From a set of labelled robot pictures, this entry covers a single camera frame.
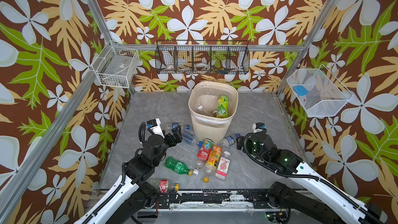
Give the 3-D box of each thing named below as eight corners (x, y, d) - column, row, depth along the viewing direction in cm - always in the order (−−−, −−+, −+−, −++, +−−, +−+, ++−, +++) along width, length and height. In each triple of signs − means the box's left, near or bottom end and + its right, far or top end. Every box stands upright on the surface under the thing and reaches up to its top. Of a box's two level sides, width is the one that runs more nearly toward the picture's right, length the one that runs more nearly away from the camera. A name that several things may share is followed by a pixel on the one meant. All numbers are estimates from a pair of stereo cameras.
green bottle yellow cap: (164, 166, 86) (162, 163, 82) (170, 158, 90) (168, 154, 85) (188, 181, 82) (188, 178, 77) (193, 171, 85) (193, 168, 80)
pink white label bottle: (214, 177, 83) (215, 174, 79) (221, 152, 92) (222, 149, 88) (225, 181, 82) (226, 178, 78) (230, 156, 91) (232, 152, 87)
